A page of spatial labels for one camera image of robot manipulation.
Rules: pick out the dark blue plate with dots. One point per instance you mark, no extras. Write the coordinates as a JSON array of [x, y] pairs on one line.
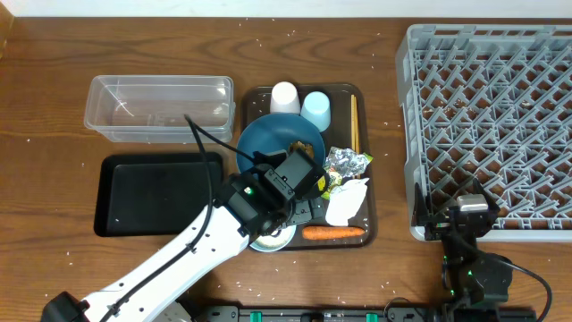
[[275, 132]]

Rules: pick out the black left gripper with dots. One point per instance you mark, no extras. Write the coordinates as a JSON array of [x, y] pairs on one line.
[[317, 210]]

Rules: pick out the dark brown serving tray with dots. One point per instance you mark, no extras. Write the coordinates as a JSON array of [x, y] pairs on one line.
[[256, 103]]

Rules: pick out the grey dishwasher rack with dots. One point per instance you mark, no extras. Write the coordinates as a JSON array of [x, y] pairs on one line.
[[490, 104]]

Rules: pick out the right wooden chopstick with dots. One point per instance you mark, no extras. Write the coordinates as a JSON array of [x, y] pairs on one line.
[[357, 130]]

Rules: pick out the left wooden chopstick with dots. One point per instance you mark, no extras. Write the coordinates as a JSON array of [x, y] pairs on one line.
[[353, 122]]

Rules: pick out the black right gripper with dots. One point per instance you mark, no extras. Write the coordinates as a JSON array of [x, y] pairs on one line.
[[439, 224]]

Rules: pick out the wooden chopstick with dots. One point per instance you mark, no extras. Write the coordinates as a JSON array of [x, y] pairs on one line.
[[357, 130], [353, 122]]

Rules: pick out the white plastic cup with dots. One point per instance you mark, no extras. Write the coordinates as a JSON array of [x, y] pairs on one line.
[[284, 99]]

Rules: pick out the crumpled white paper napkin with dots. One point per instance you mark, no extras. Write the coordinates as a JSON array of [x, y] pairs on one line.
[[345, 201]]

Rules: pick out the light blue bowl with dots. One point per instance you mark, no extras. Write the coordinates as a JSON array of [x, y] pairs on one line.
[[274, 241]]

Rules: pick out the crumpled foil snack wrapper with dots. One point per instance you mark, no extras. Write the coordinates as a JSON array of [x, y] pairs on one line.
[[342, 164]]

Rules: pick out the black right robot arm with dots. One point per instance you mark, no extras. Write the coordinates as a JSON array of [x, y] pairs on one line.
[[478, 282]]

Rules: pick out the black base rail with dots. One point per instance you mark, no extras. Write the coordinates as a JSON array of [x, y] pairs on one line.
[[395, 312]]

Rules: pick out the clear plastic bin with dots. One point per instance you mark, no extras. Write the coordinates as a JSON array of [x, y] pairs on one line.
[[151, 108]]

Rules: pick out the brown food scrap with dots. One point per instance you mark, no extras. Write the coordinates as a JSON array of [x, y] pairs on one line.
[[305, 147]]

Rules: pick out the orange carrot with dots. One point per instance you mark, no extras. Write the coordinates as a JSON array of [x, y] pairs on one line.
[[324, 233]]

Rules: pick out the light blue plastic cup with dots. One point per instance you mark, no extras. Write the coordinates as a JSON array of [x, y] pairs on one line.
[[316, 109]]

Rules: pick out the black plastic tray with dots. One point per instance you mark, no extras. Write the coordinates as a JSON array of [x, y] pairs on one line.
[[149, 194]]

